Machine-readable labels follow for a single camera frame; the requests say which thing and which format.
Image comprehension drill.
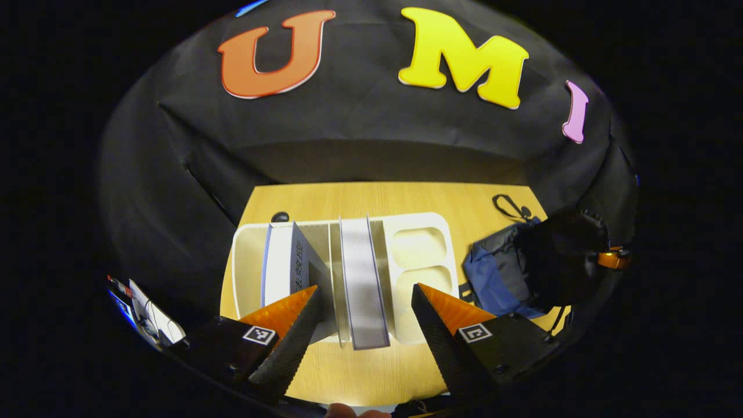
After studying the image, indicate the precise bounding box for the black backdrop cloth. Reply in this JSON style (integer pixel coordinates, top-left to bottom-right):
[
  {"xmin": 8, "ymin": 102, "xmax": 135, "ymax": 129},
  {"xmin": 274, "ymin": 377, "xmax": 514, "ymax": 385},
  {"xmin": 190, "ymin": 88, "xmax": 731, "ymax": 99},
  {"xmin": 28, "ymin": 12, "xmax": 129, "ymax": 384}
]
[{"xmin": 99, "ymin": 0, "xmax": 639, "ymax": 349}]

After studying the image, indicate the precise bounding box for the white bookshelf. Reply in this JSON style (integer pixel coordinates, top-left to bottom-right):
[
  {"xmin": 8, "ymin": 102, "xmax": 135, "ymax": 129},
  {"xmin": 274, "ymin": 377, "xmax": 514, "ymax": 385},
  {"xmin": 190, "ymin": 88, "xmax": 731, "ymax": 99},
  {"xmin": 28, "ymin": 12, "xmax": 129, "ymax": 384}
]
[{"xmin": 231, "ymin": 212, "xmax": 460, "ymax": 347}]

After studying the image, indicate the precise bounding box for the blue schoolbag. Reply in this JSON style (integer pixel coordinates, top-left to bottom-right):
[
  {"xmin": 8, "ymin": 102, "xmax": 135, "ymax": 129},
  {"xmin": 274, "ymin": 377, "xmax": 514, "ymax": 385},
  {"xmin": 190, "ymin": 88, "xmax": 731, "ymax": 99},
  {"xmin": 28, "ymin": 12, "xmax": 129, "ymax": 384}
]
[{"xmin": 461, "ymin": 194, "xmax": 610, "ymax": 340}]

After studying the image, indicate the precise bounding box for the white blue-edged book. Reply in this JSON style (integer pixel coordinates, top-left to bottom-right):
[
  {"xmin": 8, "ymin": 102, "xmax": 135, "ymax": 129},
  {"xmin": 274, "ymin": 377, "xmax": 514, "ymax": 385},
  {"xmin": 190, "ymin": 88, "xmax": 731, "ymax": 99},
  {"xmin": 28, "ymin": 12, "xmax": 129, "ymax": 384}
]
[
  {"xmin": 339, "ymin": 215, "xmax": 391, "ymax": 351},
  {"xmin": 261, "ymin": 221, "xmax": 336, "ymax": 340}
]

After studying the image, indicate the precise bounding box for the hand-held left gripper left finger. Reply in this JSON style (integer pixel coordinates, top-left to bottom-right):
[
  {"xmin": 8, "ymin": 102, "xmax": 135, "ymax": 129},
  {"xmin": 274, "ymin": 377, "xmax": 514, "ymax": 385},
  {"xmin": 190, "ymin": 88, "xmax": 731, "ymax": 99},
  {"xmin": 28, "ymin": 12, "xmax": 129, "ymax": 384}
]
[{"xmin": 174, "ymin": 284, "xmax": 324, "ymax": 405}]

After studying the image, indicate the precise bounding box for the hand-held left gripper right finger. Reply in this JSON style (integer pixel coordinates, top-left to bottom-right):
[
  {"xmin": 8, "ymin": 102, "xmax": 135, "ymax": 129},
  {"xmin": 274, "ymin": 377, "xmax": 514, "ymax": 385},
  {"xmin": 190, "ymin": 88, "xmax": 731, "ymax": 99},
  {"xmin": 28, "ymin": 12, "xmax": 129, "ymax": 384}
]
[{"xmin": 411, "ymin": 283, "xmax": 562, "ymax": 401}]

